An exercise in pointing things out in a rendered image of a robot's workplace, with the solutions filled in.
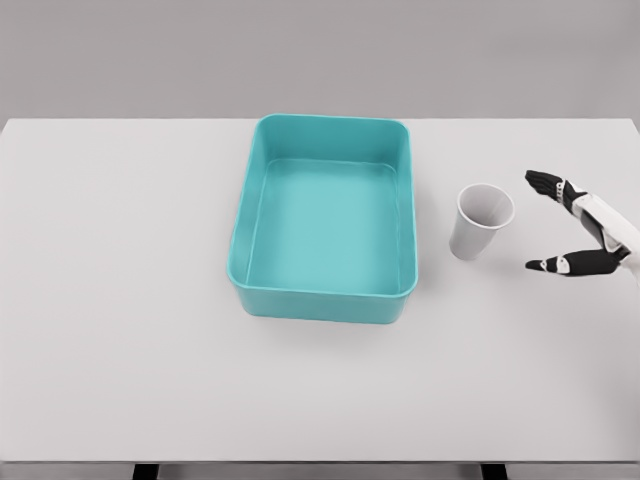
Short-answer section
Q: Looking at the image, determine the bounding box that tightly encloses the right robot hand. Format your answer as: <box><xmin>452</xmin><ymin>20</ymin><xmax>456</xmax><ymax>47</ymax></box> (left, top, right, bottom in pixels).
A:
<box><xmin>523</xmin><ymin>168</ymin><xmax>640</xmax><ymax>285</ymax></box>

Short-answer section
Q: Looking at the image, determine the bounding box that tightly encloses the teal plastic basket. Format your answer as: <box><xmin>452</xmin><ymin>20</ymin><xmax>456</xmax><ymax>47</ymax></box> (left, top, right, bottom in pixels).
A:
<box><xmin>225</xmin><ymin>113</ymin><xmax>419</xmax><ymax>326</ymax></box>

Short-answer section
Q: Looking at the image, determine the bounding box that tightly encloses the white paper cup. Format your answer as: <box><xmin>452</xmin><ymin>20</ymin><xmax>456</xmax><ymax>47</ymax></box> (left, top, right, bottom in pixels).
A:
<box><xmin>448</xmin><ymin>183</ymin><xmax>516</xmax><ymax>262</ymax></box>

